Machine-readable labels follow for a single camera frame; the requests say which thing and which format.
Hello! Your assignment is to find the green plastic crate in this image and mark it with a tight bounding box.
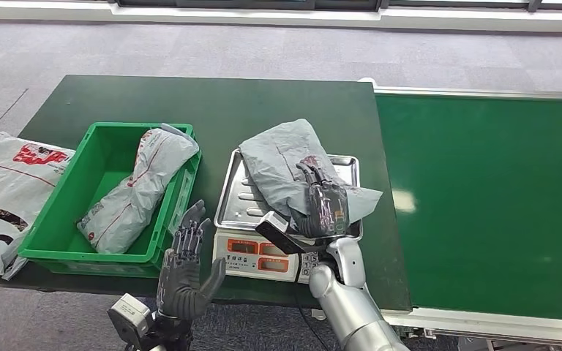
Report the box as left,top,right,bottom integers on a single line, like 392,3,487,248
18,121,203,279

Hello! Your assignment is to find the white window ledge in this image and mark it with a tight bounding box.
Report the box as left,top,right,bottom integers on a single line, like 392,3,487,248
0,1,562,33

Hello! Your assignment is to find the grey courier package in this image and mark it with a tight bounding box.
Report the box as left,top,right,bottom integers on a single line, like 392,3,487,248
76,123,200,255
239,118,383,230

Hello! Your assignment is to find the white scale with steel tray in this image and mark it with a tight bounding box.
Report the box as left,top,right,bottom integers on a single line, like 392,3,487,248
211,148,364,285

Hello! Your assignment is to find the grey rolled courier package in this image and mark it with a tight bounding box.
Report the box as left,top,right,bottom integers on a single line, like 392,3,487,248
76,123,200,255

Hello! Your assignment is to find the dark window frame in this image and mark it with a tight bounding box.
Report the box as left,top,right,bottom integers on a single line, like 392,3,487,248
111,0,562,12

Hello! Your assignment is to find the dark green table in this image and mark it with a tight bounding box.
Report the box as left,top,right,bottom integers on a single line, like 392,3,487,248
0,74,413,312

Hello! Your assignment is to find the green conveyor belt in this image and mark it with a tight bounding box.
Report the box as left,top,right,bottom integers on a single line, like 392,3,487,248
375,94,562,324

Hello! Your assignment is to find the white printed plastic bag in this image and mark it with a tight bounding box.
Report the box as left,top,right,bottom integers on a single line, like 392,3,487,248
0,132,76,281

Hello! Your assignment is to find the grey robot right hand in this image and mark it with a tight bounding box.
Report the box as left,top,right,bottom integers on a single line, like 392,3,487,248
291,156,351,239

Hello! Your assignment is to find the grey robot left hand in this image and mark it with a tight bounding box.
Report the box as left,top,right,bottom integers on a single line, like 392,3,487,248
156,200,227,322

